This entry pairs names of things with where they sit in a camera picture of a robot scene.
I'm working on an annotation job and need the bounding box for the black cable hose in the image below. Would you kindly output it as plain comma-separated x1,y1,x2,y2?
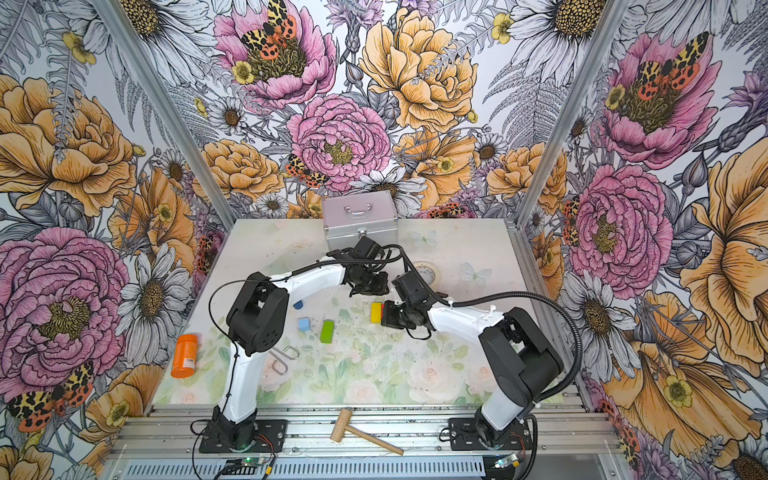
383,242,584,480
206,242,406,415

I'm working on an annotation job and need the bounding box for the green wood block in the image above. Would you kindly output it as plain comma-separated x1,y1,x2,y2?
320,320,335,344

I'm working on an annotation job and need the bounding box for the left circuit board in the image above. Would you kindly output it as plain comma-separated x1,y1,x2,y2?
225,457,275,473

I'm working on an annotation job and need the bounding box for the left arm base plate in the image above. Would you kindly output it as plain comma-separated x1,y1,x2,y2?
199,418,287,454

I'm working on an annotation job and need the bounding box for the circuit board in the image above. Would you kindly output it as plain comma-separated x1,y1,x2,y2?
494,453,520,469
225,457,275,473

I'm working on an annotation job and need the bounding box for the right circuit board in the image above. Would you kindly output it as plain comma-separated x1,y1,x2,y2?
494,453,520,469

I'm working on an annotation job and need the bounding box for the aluminium front rail frame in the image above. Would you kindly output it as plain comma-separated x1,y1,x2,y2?
100,405,632,479

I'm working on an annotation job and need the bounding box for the left black cable hose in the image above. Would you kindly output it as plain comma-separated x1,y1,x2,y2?
206,242,406,415

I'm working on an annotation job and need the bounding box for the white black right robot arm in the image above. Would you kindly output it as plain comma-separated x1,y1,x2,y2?
381,271,564,449

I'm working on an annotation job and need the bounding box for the right black cable hose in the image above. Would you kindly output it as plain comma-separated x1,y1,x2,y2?
383,242,584,480

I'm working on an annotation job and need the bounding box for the silver pink metal case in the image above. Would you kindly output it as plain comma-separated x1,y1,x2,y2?
322,191,398,250

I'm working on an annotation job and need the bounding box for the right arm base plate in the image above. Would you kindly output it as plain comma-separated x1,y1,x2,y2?
447,417,533,452

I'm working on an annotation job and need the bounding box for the orange plastic bottle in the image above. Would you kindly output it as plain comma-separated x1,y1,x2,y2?
170,334,198,379

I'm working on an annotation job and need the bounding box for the wooden mallet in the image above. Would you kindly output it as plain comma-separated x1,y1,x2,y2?
330,408,404,456

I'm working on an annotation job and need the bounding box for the yellow wood block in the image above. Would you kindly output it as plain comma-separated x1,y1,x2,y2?
370,302,383,324

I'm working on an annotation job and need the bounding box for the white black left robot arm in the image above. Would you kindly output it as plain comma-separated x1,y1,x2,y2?
199,237,401,454

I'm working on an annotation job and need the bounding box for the masking tape roll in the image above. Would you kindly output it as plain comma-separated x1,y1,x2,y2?
414,261,441,289

